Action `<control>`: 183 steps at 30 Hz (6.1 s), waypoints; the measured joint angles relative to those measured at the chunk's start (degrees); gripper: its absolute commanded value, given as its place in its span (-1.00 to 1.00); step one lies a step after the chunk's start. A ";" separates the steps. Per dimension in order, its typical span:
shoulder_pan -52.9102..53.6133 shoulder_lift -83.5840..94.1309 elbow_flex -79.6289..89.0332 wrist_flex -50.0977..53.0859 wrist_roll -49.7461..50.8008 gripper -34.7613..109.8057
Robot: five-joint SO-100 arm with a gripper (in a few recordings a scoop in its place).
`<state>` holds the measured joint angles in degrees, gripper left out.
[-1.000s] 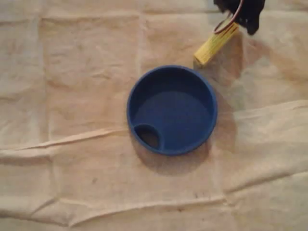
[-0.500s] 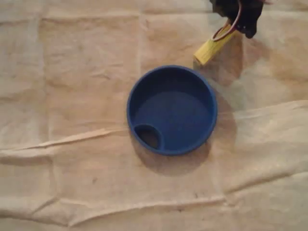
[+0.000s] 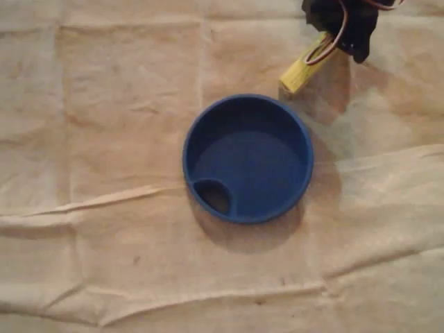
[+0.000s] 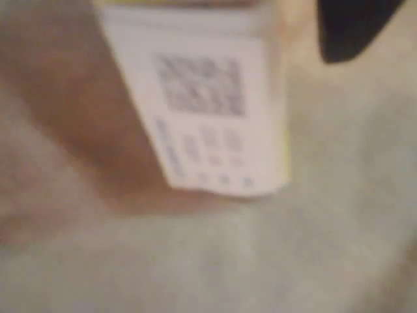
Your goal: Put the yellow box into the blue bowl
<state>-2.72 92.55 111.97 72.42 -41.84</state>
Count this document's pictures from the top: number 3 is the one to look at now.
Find red white servo wire bundle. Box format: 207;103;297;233
307;0;352;67

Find creased table cloth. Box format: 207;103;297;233
0;0;444;333

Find yellow box with red print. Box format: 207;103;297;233
279;33;339;95

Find blue plastic bowl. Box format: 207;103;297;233
182;93;315;225

